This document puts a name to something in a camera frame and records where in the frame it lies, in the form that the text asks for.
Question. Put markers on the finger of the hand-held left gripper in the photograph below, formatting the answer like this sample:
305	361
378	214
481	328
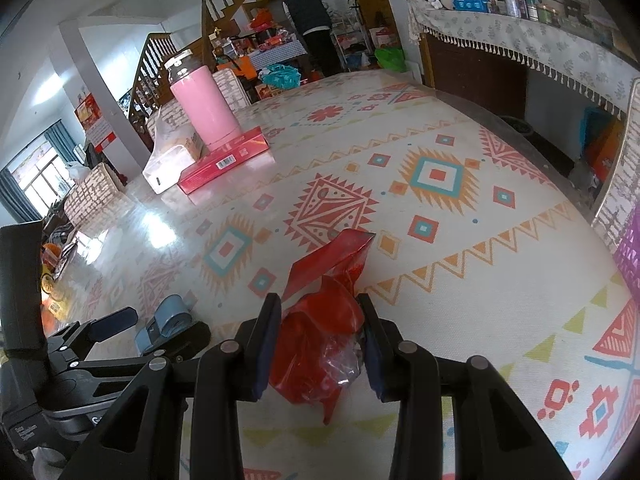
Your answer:
170	320
114	322

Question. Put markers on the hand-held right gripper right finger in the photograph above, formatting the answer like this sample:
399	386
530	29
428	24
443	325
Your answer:
372	360

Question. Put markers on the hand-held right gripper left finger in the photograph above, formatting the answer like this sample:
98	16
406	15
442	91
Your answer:
265	350

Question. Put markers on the red plastic bag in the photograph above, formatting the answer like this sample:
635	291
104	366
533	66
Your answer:
310	350

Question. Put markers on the teal window curtain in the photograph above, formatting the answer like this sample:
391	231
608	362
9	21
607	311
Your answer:
9	197
60	140

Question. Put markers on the patterned chair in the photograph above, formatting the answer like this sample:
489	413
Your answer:
232	90
620	175
92	195

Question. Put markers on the white plastic bag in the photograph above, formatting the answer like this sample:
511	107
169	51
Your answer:
75	170

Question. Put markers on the white tissue box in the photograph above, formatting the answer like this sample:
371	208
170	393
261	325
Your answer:
167	160

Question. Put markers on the flat red box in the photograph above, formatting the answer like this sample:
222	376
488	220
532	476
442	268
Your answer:
225	162

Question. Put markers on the pink thermos bottle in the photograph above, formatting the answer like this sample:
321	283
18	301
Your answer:
205	105

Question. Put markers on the wooden staircase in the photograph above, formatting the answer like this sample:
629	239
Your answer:
150	70

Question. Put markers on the teal bag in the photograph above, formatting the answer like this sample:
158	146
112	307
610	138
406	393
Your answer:
280	76

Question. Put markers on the checked cloth table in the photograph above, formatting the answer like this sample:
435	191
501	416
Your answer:
280	52

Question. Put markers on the green bag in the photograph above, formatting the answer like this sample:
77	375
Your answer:
391	60

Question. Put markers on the dark wooden cabinet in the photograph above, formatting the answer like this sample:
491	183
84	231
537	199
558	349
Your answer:
475	75

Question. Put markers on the white rack shelf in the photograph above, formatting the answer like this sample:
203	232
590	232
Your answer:
350	40

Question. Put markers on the tasselled leaf-print cloth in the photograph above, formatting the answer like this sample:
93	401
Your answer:
500	37

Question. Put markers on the blue box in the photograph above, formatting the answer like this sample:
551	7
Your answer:
472	5

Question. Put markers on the red wall calendar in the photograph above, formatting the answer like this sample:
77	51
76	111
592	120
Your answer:
95	120

